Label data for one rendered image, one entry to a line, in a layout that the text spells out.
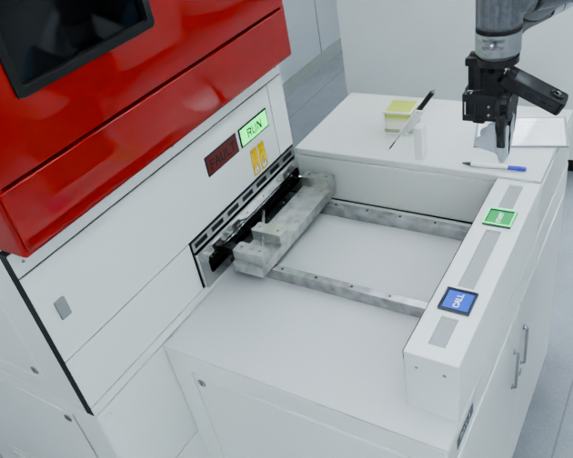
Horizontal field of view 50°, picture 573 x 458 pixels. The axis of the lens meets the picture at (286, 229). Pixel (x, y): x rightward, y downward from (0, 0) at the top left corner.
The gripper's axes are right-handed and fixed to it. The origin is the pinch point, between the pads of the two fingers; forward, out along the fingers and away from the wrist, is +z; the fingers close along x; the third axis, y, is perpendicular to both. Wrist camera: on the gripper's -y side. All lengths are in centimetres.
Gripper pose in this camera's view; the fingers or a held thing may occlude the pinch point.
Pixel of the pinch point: (506, 156)
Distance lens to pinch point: 123.3
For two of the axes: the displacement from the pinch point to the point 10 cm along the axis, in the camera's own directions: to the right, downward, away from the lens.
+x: -5.1, 5.7, -6.5
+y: -8.5, -1.8, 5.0
